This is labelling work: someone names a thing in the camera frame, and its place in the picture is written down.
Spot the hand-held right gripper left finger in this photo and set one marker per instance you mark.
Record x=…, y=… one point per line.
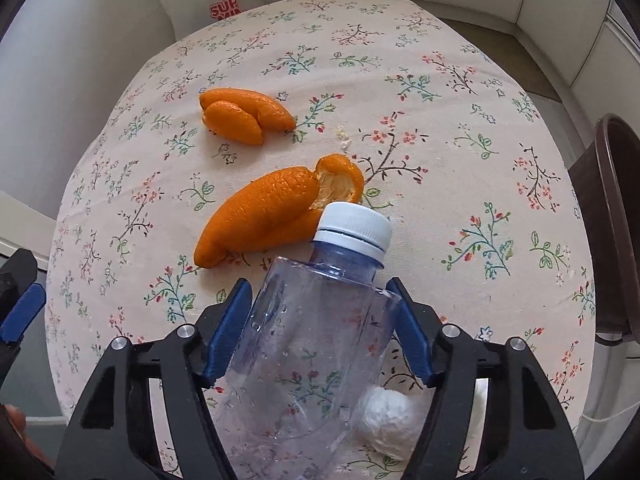
x=227, y=330

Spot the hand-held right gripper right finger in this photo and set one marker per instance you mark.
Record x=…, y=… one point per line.
x=410, y=330

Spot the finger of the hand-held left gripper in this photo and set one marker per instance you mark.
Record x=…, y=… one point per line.
x=22, y=312

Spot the clear plastic bottle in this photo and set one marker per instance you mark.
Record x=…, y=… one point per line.
x=310, y=335

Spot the brown trash bin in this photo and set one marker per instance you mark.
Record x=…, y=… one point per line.
x=620, y=235

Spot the person's left hand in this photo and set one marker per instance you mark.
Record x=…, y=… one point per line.
x=10, y=420

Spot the crumpled white tissue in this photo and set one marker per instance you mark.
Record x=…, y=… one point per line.
x=390, y=420

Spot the large orange peel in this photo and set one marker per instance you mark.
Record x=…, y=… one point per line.
x=265, y=210

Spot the floral tablecloth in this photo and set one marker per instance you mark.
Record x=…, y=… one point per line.
x=450, y=160

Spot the small orange peel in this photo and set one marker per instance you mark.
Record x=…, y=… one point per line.
x=240, y=117

